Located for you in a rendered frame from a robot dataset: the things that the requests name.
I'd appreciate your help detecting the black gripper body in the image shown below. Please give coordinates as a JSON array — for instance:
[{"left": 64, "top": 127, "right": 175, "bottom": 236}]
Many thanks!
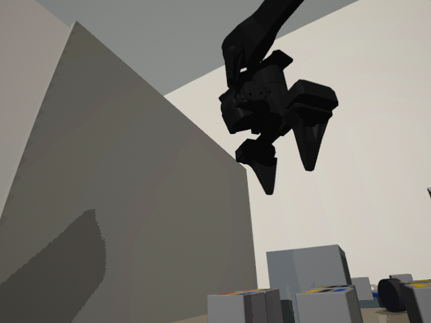
[{"left": 235, "top": 79, "right": 339, "bottom": 163}]

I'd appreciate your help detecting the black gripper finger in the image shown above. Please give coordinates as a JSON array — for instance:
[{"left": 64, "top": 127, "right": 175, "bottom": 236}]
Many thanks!
[
  {"left": 282, "top": 103, "right": 333, "bottom": 172},
  {"left": 240, "top": 153, "right": 277, "bottom": 195}
]

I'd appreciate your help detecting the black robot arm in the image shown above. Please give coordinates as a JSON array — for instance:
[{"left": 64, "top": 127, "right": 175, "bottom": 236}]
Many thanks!
[{"left": 219, "top": 0, "right": 304, "bottom": 135}]

